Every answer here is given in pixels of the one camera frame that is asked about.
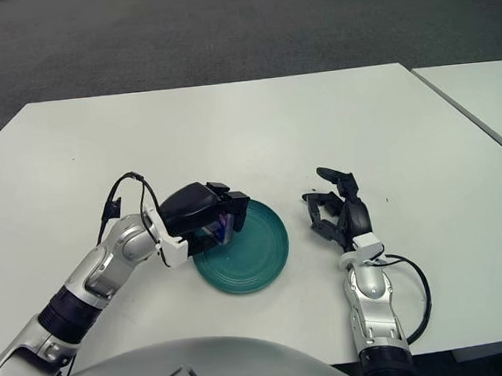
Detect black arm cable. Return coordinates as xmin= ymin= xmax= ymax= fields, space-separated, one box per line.
xmin=92 ymin=168 xmax=172 ymax=273
xmin=372 ymin=250 xmax=437 ymax=347

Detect blue gum box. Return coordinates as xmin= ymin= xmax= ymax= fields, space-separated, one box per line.
xmin=210 ymin=210 xmax=237 ymax=245

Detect grey robot torso shell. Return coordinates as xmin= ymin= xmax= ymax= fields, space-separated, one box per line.
xmin=0 ymin=323 xmax=372 ymax=376

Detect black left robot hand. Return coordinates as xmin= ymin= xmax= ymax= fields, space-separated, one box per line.
xmin=158 ymin=177 xmax=256 ymax=259

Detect teal round plate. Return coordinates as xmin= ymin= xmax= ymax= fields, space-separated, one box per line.
xmin=187 ymin=195 xmax=295 ymax=299

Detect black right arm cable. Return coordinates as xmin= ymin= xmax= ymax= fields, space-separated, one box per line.
xmin=372 ymin=250 xmax=437 ymax=347

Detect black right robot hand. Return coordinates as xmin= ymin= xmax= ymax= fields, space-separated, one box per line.
xmin=299 ymin=162 xmax=376 ymax=255

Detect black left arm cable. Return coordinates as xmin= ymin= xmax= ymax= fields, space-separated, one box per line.
xmin=92 ymin=168 xmax=172 ymax=273

